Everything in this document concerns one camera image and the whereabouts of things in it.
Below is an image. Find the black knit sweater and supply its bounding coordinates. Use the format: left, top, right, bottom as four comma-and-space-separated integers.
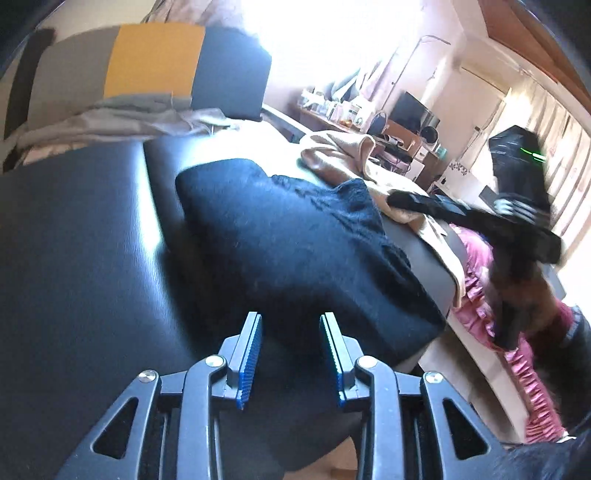
174, 158, 447, 366

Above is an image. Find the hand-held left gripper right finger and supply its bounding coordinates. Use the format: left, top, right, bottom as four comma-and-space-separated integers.
320, 312, 532, 480

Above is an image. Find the white nightstand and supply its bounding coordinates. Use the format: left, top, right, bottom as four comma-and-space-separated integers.
431, 161, 482, 200

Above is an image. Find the beige knit sweater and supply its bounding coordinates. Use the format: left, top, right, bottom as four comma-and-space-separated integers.
299, 130, 468, 306

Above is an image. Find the person's right hand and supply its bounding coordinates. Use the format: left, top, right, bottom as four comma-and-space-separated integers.
521, 262, 572, 339

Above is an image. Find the grey yellow blue sofa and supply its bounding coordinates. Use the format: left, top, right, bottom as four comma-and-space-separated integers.
2, 23, 308, 172

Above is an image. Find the person's dark clothing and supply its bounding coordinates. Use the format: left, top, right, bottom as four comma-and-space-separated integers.
498, 434, 591, 480

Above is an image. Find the pale patterned window curtain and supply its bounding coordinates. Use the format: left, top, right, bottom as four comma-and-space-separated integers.
142, 0, 242, 29

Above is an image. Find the thin metal pole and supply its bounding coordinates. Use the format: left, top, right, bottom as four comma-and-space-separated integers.
392, 34, 452, 94

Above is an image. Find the grey cloth garment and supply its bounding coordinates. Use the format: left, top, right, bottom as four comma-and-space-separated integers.
14, 91, 232, 154

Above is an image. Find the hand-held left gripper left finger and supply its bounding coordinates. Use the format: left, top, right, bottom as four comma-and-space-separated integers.
53, 311, 263, 480

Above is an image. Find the black flat screen monitor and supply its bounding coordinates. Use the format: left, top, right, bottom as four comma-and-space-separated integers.
389, 91, 428, 136

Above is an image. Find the wooden side table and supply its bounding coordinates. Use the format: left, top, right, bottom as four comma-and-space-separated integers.
291, 99, 385, 140

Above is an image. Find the narrow pale patterned curtain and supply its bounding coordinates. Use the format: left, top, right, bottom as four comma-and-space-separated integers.
350, 45, 403, 103

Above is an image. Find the person's right forearm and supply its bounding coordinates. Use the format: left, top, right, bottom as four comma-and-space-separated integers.
536, 304, 591, 435

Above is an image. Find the pink ruffled quilt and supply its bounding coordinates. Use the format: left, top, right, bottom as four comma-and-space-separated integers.
449, 223, 570, 445

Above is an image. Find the brown wooden desk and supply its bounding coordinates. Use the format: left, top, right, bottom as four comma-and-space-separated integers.
382, 118, 447, 186

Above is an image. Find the wide pale pleated curtain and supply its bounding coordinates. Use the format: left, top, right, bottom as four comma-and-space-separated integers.
502, 78, 591, 260

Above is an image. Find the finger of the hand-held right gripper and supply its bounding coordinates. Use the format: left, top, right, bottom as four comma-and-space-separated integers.
387, 189, 477, 228

